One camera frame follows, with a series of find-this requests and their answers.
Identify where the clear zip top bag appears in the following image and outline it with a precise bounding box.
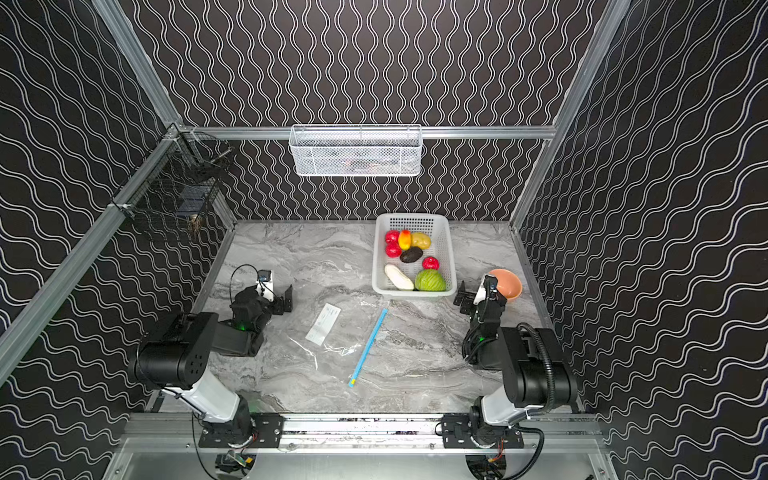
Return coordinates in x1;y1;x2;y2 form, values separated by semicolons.
287;301;390;388

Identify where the yellow potato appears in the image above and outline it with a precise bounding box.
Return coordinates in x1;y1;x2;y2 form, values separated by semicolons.
411;232;432;250

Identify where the red yellow mango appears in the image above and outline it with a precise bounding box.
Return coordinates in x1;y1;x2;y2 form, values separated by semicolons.
397;230;412;251

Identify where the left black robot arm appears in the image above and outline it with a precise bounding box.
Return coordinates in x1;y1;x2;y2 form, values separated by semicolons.
129;283;293;435

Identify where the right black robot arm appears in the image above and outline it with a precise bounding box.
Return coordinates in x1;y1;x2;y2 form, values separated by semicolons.
453;275;578;430

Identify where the green cabbage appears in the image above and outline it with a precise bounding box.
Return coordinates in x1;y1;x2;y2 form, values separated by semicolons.
414;269;447;292

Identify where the orange ceramic bowl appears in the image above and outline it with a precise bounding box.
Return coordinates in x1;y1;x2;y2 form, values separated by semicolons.
489;268;523;301

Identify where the white plastic basket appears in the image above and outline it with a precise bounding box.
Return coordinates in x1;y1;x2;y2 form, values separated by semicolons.
372;213;457;300

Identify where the white daikon radish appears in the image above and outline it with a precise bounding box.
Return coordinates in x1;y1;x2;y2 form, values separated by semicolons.
384;264;415;291

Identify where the black avocado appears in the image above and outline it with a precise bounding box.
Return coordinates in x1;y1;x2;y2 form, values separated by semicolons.
399;247;424;264

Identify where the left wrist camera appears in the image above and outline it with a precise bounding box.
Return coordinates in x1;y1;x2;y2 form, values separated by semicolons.
257;269;275;302

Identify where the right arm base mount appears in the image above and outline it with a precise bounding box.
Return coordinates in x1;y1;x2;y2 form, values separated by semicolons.
435;410;524;449

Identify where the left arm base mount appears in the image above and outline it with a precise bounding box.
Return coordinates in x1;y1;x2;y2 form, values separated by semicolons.
197;413;285;449

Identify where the white mesh wall basket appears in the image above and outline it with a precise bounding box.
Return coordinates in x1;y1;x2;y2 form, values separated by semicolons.
289;124;423;177

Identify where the aluminium front rail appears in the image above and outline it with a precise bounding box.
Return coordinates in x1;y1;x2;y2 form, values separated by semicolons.
119;411;607;455

